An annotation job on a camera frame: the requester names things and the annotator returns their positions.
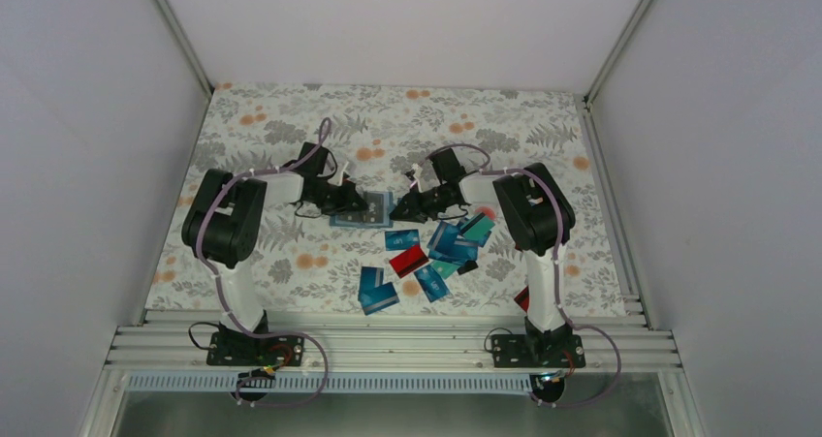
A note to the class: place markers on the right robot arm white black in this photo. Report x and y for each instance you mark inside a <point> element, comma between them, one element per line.
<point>539,219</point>

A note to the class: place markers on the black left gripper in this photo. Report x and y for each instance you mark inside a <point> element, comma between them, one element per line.
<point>345,205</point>

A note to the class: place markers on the blue card middle right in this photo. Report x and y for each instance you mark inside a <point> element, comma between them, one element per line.
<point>447,245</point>

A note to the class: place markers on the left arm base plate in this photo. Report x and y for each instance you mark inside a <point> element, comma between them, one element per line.
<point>232,348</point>

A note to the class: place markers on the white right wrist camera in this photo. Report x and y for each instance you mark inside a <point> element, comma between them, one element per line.
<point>414,179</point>

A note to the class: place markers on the grey cable duct front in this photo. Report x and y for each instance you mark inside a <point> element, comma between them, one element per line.
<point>336,382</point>

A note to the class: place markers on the small black card piece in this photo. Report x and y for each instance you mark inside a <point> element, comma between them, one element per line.
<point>467,267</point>

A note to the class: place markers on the black visa card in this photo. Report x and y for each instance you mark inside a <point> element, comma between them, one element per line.
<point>366,206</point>

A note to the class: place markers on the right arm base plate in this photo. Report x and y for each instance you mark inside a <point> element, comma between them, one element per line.
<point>517,351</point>

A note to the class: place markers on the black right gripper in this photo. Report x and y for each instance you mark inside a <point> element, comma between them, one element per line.
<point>416,212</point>

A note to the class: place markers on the floral patterned table mat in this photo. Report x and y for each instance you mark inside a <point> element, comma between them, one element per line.
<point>303,264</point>

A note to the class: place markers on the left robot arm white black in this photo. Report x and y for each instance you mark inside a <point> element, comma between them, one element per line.
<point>223,223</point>

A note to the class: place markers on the teal leather card holder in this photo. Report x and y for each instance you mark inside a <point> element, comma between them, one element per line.
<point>363,211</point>

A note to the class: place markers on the teal green card right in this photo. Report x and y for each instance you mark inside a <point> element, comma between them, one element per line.
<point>478,228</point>

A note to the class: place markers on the aluminium frame post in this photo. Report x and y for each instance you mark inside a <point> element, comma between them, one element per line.
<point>167,13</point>
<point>621,44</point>

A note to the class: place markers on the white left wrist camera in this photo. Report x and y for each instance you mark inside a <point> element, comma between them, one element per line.
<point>343,172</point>

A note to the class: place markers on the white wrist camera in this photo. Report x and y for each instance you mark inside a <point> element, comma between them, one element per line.
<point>414,179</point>
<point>343,172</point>

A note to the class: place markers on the red card black stripe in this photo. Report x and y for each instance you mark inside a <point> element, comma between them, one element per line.
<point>522,299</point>

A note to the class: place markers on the aluminium rail base front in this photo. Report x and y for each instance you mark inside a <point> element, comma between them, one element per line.
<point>391,343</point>

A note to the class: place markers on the aluminium frame post right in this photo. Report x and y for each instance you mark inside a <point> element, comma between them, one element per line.
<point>621,44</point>

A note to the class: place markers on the aluminium frame post left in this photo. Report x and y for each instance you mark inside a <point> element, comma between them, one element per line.
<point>167,13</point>

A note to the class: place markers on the teal card centre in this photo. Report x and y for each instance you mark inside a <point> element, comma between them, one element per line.
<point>444,269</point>

